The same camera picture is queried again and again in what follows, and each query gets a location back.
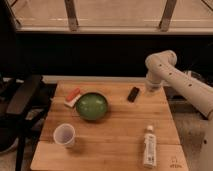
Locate green bowl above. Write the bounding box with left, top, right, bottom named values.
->
left=75, top=92, right=108, bottom=121

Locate round metal dish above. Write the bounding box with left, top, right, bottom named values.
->
left=184, top=70, right=205, bottom=83

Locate black eraser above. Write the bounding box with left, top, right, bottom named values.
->
left=127, top=87, right=140, bottom=102

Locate white tube bottle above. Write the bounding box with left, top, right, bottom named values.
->
left=143, top=125, right=157, bottom=168

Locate translucent plastic cup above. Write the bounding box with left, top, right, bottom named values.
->
left=53, top=123, right=76, bottom=148

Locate black office chair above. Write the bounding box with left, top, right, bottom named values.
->
left=0, top=75, right=52, bottom=171

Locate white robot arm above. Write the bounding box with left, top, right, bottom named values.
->
left=145, top=50, right=213, bottom=171

